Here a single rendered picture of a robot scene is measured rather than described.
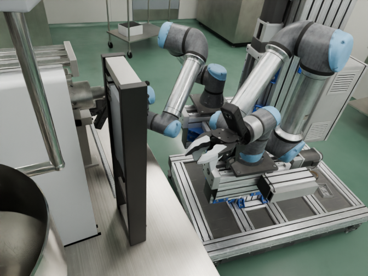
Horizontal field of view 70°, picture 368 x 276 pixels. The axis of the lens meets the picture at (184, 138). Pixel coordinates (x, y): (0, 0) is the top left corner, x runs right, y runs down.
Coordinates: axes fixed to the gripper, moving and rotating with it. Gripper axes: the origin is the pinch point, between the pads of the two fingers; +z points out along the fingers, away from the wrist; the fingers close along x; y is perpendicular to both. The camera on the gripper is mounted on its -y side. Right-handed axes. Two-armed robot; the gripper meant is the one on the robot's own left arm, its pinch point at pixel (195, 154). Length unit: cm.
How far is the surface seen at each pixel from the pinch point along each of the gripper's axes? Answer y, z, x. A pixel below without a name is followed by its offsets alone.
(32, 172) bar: -17.2, 34.2, -4.6
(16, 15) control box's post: -35.7, 31.0, -8.1
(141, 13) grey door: 46, -286, 441
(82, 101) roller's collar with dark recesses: -13.0, 17.1, 19.8
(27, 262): -16.0, 38.5, -16.0
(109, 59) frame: -22.5, 11.4, 14.6
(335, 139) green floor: 122, -246, 28
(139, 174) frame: 2.0, 13.2, 5.1
